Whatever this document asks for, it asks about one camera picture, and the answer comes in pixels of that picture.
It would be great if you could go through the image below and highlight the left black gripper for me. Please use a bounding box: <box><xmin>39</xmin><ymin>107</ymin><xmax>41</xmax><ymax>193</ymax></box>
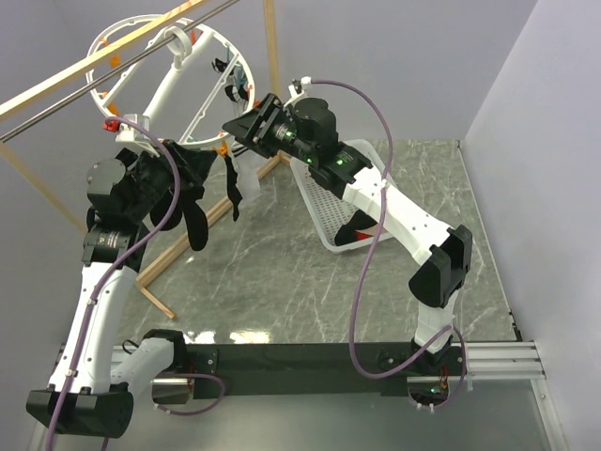
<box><xmin>127</xmin><ymin>138</ymin><xmax>217</xmax><ymax>221</ymax></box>

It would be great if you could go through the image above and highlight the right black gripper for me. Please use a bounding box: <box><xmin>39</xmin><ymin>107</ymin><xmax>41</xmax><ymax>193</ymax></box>
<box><xmin>221</xmin><ymin>94</ymin><xmax>316</xmax><ymax>166</ymax></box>

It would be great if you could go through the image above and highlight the white round clip hanger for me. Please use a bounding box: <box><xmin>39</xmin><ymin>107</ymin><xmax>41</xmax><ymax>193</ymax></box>
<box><xmin>87</xmin><ymin>14</ymin><xmax>256</xmax><ymax>149</ymax></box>

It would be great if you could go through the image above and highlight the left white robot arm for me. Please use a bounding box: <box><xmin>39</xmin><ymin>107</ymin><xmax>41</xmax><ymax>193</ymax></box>
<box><xmin>26</xmin><ymin>140</ymin><xmax>217</xmax><ymax>439</ymax></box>

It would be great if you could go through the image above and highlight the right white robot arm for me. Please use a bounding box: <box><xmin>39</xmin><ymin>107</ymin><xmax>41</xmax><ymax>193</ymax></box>
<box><xmin>223</xmin><ymin>94</ymin><xmax>472</xmax><ymax>375</ymax></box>

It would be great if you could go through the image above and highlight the white striped hanging sock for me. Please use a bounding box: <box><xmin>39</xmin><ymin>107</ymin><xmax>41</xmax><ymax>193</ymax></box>
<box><xmin>233</xmin><ymin>150</ymin><xmax>264</xmax><ymax>203</ymax></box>

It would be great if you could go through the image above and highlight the black striped sock at left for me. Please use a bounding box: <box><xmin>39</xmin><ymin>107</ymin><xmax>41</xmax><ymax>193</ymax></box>
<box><xmin>178</xmin><ymin>187</ymin><xmax>208</xmax><ymax>252</ymax></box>

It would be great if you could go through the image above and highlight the white plastic mesh basket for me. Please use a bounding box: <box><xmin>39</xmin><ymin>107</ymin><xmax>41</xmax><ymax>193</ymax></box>
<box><xmin>290</xmin><ymin>158</ymin><xmax>373</xmax><ymax>254</ymax></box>

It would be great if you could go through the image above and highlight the metal hanging rod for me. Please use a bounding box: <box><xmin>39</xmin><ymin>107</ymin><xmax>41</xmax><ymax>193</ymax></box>
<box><xmin>0</xmin><ymin>0</ymin><xmax>236</xmax><ymax>142</ymax></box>

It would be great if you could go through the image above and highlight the black beige red sock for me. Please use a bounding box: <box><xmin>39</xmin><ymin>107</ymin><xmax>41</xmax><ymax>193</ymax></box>
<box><xmin>334</xmin><ymin>210</ymin><xmax>378</xmax><ymax>246</ymax></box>

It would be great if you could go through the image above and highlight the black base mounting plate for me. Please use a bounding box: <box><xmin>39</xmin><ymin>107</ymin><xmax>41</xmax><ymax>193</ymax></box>
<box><xmin>187</xmin><ymin>343</ymin><xmax>463</xmax><ymax>397</ymax></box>

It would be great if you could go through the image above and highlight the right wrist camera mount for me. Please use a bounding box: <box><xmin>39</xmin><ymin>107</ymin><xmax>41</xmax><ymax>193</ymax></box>
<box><xmin>285</xmin><ymin>76</ymin><xmax>312</xmax><ymax>106</ymax></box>

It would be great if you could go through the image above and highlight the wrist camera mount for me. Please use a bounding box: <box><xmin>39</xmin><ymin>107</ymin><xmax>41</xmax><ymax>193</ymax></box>
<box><xmin>103</xmin><ymin>114</ymin><xmax>161</xmax><ymax>157</ymax></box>
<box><xmin>285</xmin><ymin>76</ymin><xmax>312</xmax><ymax>106</ymax></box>

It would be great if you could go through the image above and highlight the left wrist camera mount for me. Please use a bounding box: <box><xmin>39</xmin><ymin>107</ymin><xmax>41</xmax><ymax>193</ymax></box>
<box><xmin>103</xmin><ymin>114</ymin><xmax>161</xmax><ymax>157</ymax></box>

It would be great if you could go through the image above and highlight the wooden rack frame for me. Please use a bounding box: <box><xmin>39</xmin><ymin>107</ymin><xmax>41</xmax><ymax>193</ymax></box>
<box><xmin>1</xmin><ymin>1</ymin><xmax>282</xmax><ymax>320</ymax></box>

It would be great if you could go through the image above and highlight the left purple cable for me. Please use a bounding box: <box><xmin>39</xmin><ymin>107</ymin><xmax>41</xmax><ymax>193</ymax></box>
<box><xmin>44</xmin><ymin>117</ymin><xmax>229</xmax><ymax>451</ymax></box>

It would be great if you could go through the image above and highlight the purple cable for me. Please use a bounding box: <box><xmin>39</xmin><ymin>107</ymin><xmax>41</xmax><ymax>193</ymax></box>
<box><xmin>309</xmin><ymin>78</ymin><xmax>469</xmax><ymax>417</ymax></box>
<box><xmin>44</xmin><ymin>117</ymin><xmax>229</xmax><ymax>451</ymax></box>

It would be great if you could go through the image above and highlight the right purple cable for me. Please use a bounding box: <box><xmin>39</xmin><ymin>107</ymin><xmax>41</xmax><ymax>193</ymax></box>
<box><xmin>309</xmin><ymin>78</ymin><xmax>469</xmax><ymax>417</ymax></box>

